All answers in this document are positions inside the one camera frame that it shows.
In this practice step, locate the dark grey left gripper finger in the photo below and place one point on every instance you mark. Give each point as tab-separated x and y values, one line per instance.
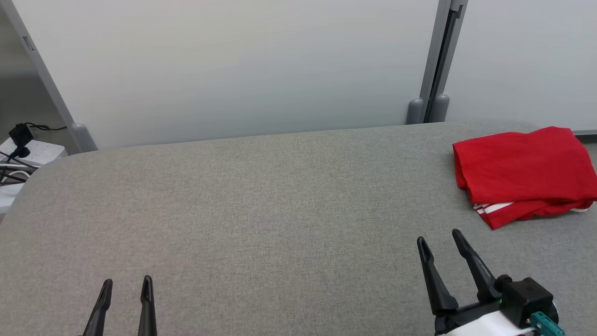
148	312
100	312

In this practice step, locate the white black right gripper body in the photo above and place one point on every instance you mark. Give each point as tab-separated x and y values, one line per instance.
485	324

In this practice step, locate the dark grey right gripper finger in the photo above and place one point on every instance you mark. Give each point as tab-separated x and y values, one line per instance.
480	277
438	289

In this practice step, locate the red shorts with white stripe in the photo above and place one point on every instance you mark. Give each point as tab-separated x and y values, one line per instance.
522	212

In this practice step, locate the red Bulls basketball jersey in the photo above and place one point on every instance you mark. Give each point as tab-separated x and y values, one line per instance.
522	163

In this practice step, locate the grey fabric sofa cushion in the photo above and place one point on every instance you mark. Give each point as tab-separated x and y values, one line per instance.
256	210

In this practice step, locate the white power strip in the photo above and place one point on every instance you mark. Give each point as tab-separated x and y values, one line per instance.
44	150

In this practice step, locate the black plug in power strip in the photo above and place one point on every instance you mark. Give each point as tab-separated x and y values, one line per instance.
21	152

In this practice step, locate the black power adapter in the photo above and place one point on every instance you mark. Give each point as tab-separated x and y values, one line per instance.
21	134

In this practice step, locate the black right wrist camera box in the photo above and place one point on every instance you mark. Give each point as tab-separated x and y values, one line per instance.
524	298

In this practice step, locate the grey partition base rail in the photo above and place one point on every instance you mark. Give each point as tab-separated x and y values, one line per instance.
585	132

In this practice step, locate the grey double partition post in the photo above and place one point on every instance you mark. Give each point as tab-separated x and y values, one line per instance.
436	56

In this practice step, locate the grey metal partition post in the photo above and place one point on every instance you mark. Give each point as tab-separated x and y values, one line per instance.
51	88

